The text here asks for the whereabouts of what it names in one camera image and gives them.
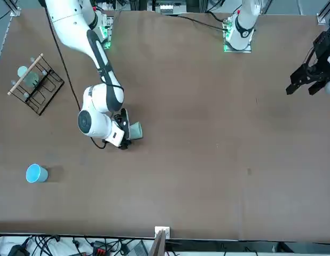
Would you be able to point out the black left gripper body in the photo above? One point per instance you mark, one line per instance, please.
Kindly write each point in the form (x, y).
(322, 45)

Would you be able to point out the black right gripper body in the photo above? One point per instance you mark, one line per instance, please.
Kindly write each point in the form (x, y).
(126, 145)

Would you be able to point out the green plastic cup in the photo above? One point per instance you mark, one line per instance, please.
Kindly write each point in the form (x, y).
(137, 130)

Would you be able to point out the blue plastic cup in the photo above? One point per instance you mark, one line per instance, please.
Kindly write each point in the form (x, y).
(37, 173)

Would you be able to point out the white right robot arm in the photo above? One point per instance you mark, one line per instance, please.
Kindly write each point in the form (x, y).
(74, 26)

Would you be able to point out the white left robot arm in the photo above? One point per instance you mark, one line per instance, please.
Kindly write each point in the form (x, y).
(243, 24)

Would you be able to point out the translucent green cup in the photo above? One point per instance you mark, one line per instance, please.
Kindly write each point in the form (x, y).
(32, 79)

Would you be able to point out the pale teal cup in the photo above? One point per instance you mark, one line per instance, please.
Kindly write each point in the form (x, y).
(22, 71)

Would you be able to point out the aluminium corner profile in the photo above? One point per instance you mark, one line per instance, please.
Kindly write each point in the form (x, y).
(321, 17)
(16, 10)

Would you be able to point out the grey power brick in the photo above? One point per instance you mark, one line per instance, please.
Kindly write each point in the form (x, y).
(138, 249)

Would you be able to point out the red and black plug block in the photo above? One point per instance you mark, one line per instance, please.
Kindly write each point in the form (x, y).
(98, 249)

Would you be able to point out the white power strip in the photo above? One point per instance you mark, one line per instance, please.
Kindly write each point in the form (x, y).
(166, 8)

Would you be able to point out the black power adapter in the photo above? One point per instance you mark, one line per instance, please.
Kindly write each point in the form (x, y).
(18, 250)

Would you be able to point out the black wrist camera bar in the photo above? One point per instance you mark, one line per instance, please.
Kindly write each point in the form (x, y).
(124, 117)

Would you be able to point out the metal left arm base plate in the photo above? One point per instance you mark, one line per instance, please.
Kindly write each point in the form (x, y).
(245, 50)

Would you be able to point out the upright post with bracket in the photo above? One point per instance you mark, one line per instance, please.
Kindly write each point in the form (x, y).
(157, 245)

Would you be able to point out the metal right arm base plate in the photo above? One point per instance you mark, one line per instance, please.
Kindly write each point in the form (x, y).
(109, 26)

